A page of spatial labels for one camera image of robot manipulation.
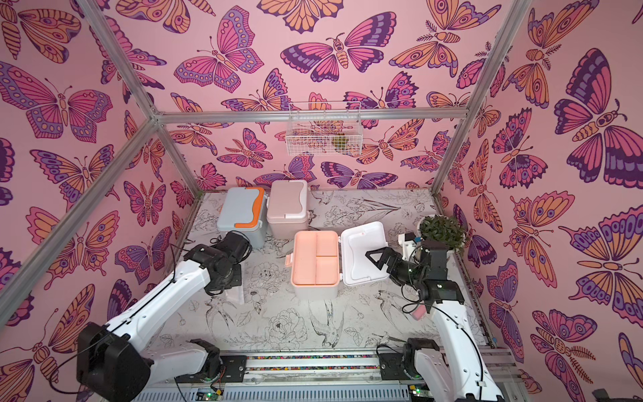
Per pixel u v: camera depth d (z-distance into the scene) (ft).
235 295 2.74
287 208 3.13
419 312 1.80
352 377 2.39
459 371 1.39
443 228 2.78
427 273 1.92
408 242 2.35
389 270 2.17
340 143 3.09
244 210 3.13
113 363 1.28
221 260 1.86
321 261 2.84
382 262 2.21
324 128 3.16
